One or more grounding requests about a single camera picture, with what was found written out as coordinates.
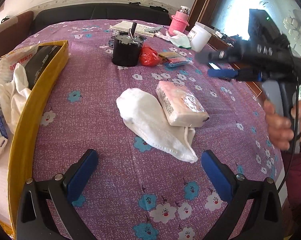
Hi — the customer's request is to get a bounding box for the white green work glove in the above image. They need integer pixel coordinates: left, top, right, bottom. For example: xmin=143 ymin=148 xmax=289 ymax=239
xmin=155 ymin=30 xmax=191 ymax=49

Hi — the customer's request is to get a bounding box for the right hand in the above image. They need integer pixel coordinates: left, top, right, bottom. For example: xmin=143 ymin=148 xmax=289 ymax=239
xmin=263 ymin=100 xmax=301 ymax=151

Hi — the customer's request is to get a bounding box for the black smartphone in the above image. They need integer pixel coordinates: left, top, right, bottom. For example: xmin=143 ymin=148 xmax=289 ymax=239
xmin=208 ymin=62 xmax=234 ymax=72

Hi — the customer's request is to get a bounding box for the white paper notebook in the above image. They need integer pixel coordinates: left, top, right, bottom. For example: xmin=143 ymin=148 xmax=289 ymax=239
xmin=109 ymin=21 xmax=163 ymax=37

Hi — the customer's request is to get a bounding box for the white cloth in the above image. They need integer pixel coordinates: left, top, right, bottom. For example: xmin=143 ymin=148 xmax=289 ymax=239
xmin=0 ymin=63 xmax=31 ymax=134

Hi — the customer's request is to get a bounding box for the black cylindrical pen holder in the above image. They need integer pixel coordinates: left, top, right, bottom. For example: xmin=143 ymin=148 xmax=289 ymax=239
xmin=112 ymin=30 xmax=145 ymax=67

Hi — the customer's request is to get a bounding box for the red sleeved right forearm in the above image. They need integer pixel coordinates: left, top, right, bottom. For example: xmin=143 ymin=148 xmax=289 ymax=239
xmin=282 ymin=144 xmax=301 ymax=226

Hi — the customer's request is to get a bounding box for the yellow cardboard tray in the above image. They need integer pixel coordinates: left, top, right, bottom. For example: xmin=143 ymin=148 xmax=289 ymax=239
xmin=0 ymin=40 xmax=69 ymax=239

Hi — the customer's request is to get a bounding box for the pink knitted bottle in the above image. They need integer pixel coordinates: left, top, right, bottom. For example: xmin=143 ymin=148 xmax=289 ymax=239
xmin=169 ymin=5 xmax=190 ymax=36

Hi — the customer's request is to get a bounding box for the red white plastic bag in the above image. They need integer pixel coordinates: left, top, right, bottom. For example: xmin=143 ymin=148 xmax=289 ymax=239
xmin=0 ymin=44 xmax=39 ymax=83

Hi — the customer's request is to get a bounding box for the flat black box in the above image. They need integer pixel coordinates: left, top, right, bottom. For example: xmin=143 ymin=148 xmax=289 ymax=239
xmin=25 ymin=45 xmax=62 ymax=90

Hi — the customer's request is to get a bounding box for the black sofa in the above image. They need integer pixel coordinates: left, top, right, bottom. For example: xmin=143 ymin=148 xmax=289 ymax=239
xmin=30 ymin=3 xmax=172 ymax=35

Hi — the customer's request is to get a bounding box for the white plastic jar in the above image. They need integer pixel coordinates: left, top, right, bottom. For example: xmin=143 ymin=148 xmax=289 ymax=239
xmin=187 ymin=22 xmax=215 ymax=53

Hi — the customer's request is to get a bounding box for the brown leather armchair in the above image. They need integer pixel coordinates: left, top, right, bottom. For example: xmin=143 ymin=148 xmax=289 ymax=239
xmin=0 ymin=11 xmax=34 ymax=57

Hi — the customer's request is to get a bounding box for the pink tissue pack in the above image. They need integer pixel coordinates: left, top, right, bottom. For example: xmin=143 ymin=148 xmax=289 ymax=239
xmin=156 ymin=81 xmax=210 ymax=128

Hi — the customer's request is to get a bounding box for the wooden framed window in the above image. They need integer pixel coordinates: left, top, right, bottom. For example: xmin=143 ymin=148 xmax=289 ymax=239
xmin=189 ymin=0 xmax=301 ymax=57

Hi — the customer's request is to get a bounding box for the white towel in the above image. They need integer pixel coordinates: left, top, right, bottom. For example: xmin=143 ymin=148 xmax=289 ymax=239
xmin=116 ymin=88 xmax=198 ymax=163

